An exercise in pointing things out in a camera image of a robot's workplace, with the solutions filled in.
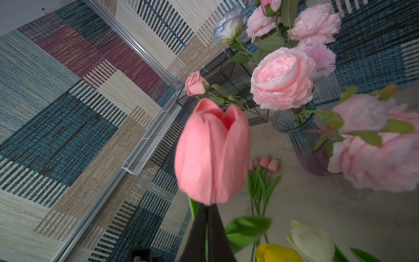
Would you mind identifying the cream white tulip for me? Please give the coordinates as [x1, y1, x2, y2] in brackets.
[287, 220, 335, 262]

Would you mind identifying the pink tulip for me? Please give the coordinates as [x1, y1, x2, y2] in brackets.
[261, 157, 282, 216]
[174, 98, 272, 262]
[254, 156, 271, 217]
[248, 159, 260, 216]

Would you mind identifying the yellow tulip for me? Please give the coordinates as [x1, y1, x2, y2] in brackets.
[256, 244, 303, 262]

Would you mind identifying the purple glass vase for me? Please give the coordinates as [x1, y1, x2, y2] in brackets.
[272, 110, 329, 176]

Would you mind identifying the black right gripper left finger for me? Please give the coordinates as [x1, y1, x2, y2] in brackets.
[180, 204, 207, 262]

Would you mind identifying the black wire shelf rack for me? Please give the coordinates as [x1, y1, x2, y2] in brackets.
[176, 47, 271, 127]

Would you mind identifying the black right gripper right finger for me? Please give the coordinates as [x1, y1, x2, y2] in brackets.
[208, 205, 236, 262]

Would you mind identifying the pink rose bouquet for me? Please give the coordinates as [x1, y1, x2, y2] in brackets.
[185, 1, 419, 192]

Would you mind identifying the white wire mesh basket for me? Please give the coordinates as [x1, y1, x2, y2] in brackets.
[122, 91, 182, 176]

